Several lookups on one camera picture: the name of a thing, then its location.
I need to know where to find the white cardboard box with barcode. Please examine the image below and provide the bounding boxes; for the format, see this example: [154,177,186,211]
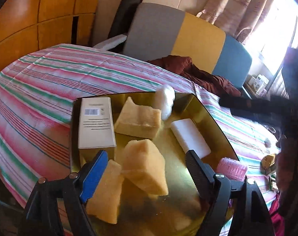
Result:
[78,97,116,149]

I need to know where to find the gold metal tray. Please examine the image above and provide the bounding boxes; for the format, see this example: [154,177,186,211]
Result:
[69,92,239,236]

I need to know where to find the black rolled mat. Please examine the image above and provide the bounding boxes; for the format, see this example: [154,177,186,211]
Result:
[108,0,143,38]

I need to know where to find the grey yellow blue chair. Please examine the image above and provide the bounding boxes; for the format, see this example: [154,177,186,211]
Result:
[93,3,253,89]

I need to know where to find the pink beige curtain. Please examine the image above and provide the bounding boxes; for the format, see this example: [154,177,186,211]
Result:
[196,0,298,51]

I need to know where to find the wooden wardrobe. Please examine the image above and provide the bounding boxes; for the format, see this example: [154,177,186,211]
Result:
[0,0,99,72]

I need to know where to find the white foam block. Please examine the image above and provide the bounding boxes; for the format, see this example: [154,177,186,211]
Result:
[170,118,211,159]

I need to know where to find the yellow plush toy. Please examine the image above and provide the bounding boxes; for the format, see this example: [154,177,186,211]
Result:
[261,153,277,170]

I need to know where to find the striped bedspread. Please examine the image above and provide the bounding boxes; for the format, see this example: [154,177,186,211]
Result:
[0,44,277,206]

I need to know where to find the white boxes on table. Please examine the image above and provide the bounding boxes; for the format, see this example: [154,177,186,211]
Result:
[248,74,269,96]

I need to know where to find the dark red garment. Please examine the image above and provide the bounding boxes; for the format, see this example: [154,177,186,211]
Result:
[148,55,241,97]

